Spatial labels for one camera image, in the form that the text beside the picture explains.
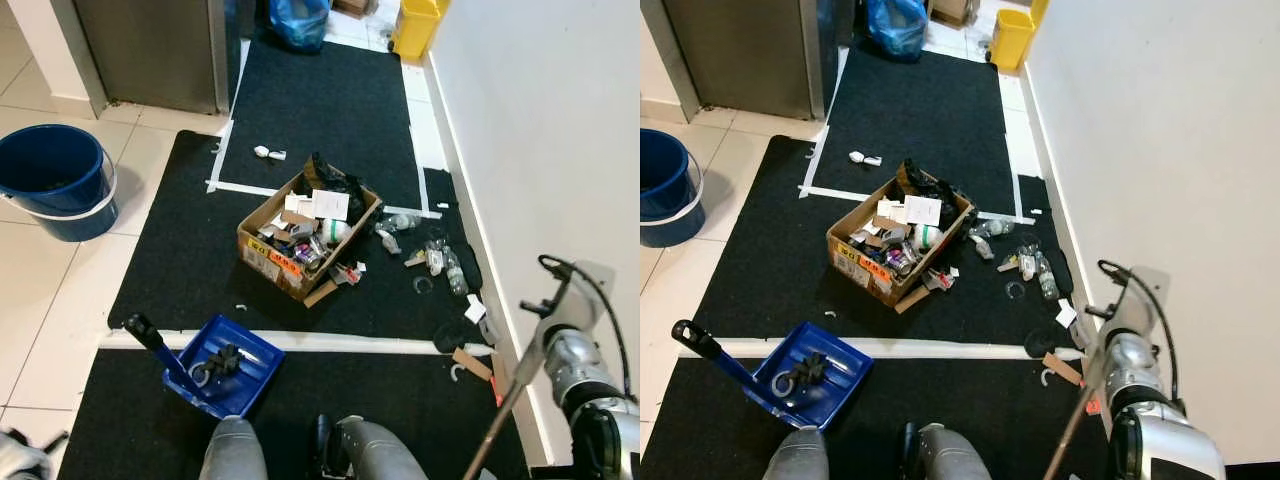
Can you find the blue plastic bucket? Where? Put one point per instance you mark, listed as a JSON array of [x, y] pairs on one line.
[[665, 190], [70, 222]]

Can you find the white paper sheet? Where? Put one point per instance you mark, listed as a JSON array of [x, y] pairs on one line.
[[331, 204], [923, 210]]

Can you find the brown cardboard rubbish box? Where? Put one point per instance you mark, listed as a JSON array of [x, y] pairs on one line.
[[860, 265], [270, 262]]

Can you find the grey right robot leg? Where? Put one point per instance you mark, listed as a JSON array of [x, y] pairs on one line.
[[385, 450], [950, 455]]

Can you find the orange-marked wooden strip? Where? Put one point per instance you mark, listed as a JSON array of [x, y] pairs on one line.
[[498, 380], [1092, 405]]

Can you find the yellow plastic bin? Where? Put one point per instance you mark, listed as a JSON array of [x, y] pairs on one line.
[[1012, 40], [413, 32]]

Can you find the grey left robot leg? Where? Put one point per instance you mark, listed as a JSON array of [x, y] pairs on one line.
[[232, 450], [797, 455]]

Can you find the grey robot leg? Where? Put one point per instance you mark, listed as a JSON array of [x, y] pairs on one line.
[[950, 455], [385, 450], [797, 455], [232, 450]]

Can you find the clear plastic bottle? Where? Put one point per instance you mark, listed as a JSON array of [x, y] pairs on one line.
[[1045, 280], [455, 272], [400, 221], [990, 228]]

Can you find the brown cardboard strip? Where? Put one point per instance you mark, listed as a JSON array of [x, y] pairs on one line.
[[1062, 369], [472, 363]]

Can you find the small white paper card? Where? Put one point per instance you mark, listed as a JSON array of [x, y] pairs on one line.
[[475, 309], [1067, 314]]

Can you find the black floor mat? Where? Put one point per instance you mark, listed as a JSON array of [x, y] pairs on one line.
[[180, 260], [320, 100], [720, 420], [770, 260], [130, 410], [920, 110]]

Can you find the black plastic bag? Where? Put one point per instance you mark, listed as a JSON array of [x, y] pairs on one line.
[[335, 178], [930, 183]]

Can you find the black oblong pad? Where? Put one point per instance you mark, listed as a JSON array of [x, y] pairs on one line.
[[1060, 270], [468, 265]]

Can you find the black tangled rubbish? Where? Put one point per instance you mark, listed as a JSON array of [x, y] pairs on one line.
[[225, 358], [810, 368]]

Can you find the grey plastic piece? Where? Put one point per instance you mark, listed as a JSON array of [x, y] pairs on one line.
[[488, 330]]

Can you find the bubble wrap roll green tape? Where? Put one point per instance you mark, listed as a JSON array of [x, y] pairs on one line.
[[927, 238], [335, 232]]

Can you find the black round disc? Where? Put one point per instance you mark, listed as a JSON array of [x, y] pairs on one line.
[[1040, 343], [448, 338]]

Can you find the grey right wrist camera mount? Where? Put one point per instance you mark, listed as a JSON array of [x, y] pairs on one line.
[[592, 295], [1140, 300]]

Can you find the grey metal door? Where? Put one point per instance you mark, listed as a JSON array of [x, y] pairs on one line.
[[150, 50], [740, 50]]

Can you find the blue plastic bag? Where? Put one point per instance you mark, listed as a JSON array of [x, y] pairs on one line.
[[298, 22], [897, 25]]

